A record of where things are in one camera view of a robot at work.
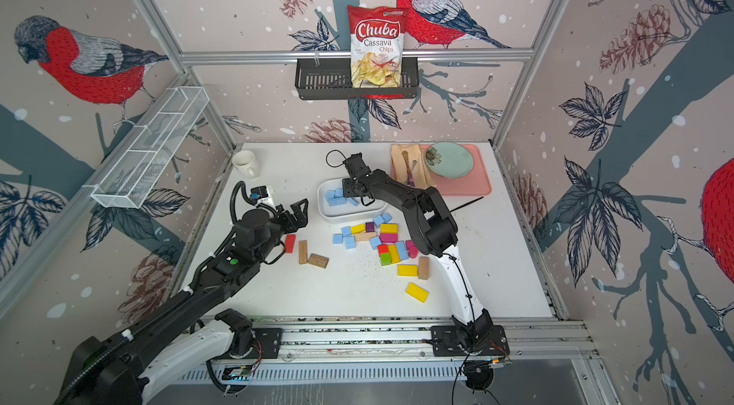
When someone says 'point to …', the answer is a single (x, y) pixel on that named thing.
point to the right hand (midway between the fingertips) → (349, 186)
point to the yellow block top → (389, 228)
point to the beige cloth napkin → (420, 172)
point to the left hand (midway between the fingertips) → (300, 198)
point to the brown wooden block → (318, 260)
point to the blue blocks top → (381, 219)
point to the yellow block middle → (407, 270)
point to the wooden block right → (423, 267)
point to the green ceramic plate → (449, 160)
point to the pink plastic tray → (475, 182)
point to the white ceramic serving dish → (340, 213)
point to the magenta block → (389, 238)
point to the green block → (385, 259)
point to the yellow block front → (417, 292)
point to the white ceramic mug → (246, 163)
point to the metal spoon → (409, 170)
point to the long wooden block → (303, 252)
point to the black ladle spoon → (465, 203)
